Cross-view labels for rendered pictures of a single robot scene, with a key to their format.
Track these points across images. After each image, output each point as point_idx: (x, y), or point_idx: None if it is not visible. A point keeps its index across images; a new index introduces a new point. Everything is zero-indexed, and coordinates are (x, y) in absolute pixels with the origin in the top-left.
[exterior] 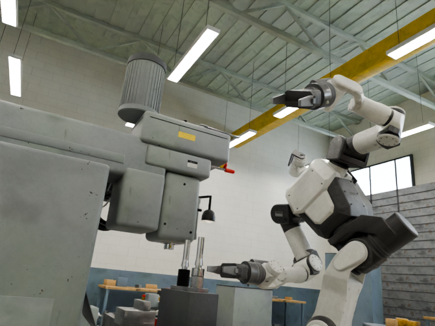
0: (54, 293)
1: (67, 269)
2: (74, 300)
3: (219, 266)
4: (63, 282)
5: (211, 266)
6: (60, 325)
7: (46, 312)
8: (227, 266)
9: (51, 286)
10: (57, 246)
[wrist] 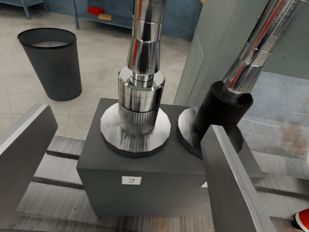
0: (206, 53)
1: (217, 31)
2: (206, 66)
3: (247, 212)
4: (211, 44)
5: (217, 148)
6: (197, 83)
7: (198, 67)
8: (12, 124)
9: (207, 46)
10: (224, 0)
